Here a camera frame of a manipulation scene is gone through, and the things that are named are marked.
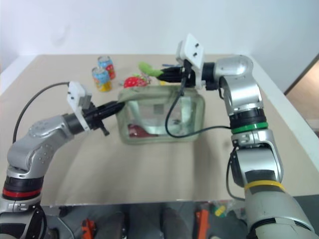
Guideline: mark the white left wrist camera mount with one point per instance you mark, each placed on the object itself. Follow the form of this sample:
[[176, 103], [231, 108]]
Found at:
[[74, 93]]

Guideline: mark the red strawberry plush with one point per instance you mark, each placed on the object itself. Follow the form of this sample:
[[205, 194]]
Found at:
[[133, 82]]

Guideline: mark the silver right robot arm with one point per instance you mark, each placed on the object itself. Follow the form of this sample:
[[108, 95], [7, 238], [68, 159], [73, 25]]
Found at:
[[245, 99]]

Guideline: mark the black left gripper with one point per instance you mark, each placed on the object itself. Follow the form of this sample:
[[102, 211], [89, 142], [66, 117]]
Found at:
[[92, 115]]

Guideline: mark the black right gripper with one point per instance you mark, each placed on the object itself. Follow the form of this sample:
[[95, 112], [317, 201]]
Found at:
[[187, 77]]

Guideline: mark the red item inside pouch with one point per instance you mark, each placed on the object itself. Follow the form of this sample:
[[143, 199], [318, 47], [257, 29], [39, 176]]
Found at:
[[139, 131]]

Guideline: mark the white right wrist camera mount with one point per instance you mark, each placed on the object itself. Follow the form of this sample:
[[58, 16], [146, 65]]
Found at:
[[193, 53]]

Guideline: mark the orange black tool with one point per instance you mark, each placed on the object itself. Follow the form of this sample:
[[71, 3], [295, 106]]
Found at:
[[202, 224], [88, 229]]

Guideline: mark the colourful printed drink can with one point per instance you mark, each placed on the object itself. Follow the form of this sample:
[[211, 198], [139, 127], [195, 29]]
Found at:
[[107, 67], [102, 79]]

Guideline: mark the small yellow object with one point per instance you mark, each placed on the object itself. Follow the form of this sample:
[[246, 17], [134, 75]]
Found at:
[[220, 211]]

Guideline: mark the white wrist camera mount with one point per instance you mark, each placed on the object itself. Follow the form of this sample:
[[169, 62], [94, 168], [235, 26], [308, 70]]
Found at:
[[193, 53], [74, 93]]

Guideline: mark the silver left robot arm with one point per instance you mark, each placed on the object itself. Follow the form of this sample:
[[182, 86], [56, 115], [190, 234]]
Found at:
[[37, 139]]

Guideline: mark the green transparent zip pouch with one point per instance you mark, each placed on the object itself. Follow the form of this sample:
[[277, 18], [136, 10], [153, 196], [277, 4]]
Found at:
[[162, 117]]

